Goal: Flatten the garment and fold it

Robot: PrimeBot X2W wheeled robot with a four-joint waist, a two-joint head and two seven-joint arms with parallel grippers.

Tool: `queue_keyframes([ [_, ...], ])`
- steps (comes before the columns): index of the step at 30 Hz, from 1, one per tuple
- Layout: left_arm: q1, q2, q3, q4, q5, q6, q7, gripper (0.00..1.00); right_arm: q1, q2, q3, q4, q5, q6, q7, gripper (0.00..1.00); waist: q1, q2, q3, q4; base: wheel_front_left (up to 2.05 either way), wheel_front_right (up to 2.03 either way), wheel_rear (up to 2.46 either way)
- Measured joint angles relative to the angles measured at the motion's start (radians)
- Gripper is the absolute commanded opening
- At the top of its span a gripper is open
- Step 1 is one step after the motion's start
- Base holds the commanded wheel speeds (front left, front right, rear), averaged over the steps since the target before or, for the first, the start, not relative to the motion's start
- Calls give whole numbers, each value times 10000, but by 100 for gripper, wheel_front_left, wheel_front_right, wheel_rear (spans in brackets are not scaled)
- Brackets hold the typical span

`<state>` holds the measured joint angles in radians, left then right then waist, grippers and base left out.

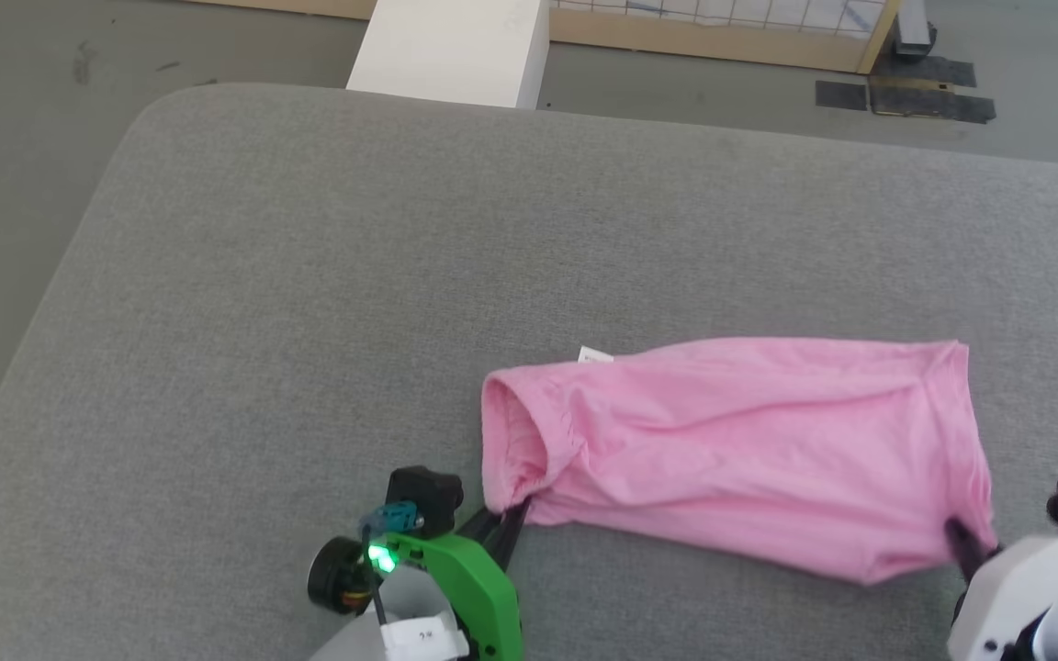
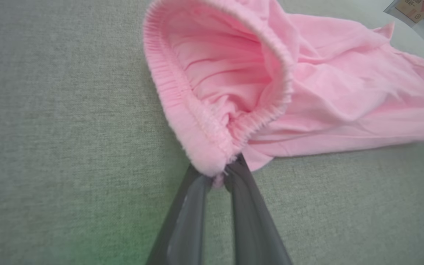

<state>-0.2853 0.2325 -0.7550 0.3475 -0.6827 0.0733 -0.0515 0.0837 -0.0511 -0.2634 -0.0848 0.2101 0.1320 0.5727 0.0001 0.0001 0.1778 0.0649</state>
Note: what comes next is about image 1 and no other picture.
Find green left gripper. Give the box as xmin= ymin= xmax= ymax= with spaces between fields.
xmin=388 ymin=501 xmax=531 ymax=661

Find wooden frame lemon print partition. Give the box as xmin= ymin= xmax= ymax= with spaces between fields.
xmin=187 ymin=0 xmax=903 ymax=75

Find small black floor tape patch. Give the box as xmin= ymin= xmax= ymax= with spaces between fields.
xmin=815 ymin=80 xmax=870 ymax=113

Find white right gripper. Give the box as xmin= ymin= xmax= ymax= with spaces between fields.
xmin=944 ymin=518 xmax=1058 ymax=661

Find pink cotton shorts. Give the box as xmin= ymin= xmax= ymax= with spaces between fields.
xmin=481 ymin=337 xmax=997 ymax=587

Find dark grey floor tape patch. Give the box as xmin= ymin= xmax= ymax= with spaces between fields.
xmin=887 ymin=55 xmax=978 ymax=89

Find white rectangular box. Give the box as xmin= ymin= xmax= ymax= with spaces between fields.
xmin=346 ymin=0 xmax=551 ymax=110

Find large black floor tape patch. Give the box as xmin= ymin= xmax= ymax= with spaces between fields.
xmin=869 ymin=75 xmax=997 ymax=125

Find thin left arm cable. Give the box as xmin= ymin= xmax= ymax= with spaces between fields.
xmin=362 ymin=521 xmax=390 ymax=627

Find grey metal stand leg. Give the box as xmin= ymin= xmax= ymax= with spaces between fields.
xmin=892 ymin=0 xmax=938 ymax=62

